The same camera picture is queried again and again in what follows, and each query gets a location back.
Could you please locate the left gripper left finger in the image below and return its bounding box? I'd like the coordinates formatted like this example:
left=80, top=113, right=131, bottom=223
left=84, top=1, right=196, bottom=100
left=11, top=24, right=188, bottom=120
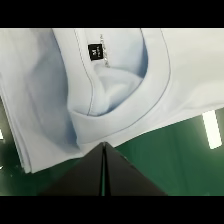
left=39, top=142, right=106, bottom=197

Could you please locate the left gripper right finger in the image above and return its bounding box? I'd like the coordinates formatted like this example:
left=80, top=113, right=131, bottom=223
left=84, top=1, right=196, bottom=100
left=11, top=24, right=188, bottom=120
left=103, top=142, right=168, bottom=197

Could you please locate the white T-shirt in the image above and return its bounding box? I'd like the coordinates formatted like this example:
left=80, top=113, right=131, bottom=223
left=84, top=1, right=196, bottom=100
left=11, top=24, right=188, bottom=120
left=0, top=27, right=224, bottom=174

